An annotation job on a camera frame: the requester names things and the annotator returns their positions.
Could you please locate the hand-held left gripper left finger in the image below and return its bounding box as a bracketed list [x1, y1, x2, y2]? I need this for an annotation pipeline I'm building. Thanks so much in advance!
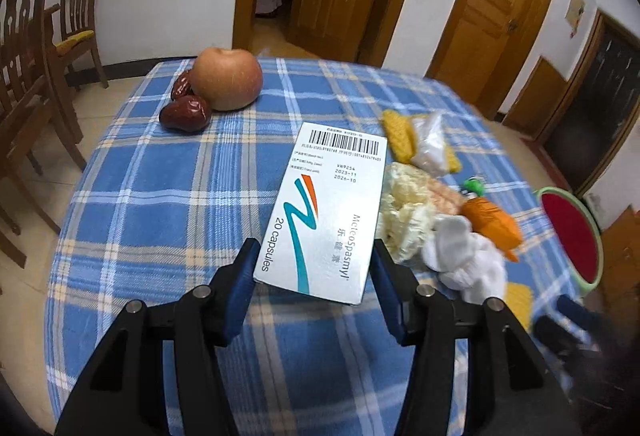
[54, 239, 261, 436]

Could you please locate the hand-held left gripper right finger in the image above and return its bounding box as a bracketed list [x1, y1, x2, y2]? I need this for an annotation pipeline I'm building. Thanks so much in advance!
[370, 239, 583, 436]

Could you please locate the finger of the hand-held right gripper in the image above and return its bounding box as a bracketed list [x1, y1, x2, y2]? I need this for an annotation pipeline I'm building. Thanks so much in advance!
[532, 315, 596, 362]
[556, 295, 605, 332]

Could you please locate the red bucket with green rim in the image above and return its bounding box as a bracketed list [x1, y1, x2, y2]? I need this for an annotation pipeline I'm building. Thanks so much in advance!
[536, 186, 605, 292]

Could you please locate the white medicine box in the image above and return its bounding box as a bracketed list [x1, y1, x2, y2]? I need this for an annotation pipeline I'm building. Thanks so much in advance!
[252, 121, 388, 306]

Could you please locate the orange carrot plush toy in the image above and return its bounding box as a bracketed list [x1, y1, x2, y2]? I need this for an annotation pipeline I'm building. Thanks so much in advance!
[460, 196, 523, 262]

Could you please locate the wooden cabinet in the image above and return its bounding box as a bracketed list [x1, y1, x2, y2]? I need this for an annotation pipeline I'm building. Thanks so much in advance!
[597, 206, 640, 332]

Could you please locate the white crumpled cloth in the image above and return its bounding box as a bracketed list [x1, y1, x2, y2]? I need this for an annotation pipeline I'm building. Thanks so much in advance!
[422, 213, 507, 304]

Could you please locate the blue plaid blanket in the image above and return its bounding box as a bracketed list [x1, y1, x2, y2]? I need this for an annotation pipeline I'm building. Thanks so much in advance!
[42, 59, 583, 436]

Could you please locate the pink knitted piece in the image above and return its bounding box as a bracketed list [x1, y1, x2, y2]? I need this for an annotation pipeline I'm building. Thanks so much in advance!
[425, 179, 466, 217]

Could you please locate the clear plastic bag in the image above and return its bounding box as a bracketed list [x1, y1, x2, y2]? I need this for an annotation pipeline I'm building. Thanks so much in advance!
[410, 111, 453, 177]

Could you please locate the large red date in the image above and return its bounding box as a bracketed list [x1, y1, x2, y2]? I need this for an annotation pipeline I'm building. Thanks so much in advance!
[159, 94, 212, 134]

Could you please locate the dark screen door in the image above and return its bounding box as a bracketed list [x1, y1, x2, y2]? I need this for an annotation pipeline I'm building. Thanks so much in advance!
[542, 14, 640, 197]

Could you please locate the small wooden cabinet door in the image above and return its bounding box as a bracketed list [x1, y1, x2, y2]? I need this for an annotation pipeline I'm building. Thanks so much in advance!
[505, 56, 568, 134]

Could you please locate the small red date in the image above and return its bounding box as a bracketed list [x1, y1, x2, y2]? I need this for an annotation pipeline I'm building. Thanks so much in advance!
[171, 70, 196, 101]

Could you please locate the apple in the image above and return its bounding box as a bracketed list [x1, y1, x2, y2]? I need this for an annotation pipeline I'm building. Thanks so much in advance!
[192, 46, 264, 112]

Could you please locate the closed wooden door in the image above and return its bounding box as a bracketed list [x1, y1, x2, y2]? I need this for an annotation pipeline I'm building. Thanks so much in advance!
[427, 0, 563, 117]

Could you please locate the large wooden chair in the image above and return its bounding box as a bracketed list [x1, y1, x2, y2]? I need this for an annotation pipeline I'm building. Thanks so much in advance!
[0, 0, 88, 267]

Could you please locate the yellow chair cushion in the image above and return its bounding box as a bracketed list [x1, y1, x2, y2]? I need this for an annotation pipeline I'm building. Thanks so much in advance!
[55, 30, 95, 56]

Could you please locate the small wooden chair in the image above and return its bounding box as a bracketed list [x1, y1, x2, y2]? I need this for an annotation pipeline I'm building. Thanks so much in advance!
[45, 0, 110, 90]

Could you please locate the paper wall note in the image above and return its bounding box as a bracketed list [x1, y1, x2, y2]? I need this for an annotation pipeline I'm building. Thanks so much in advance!
[567, 0, 586, 37]

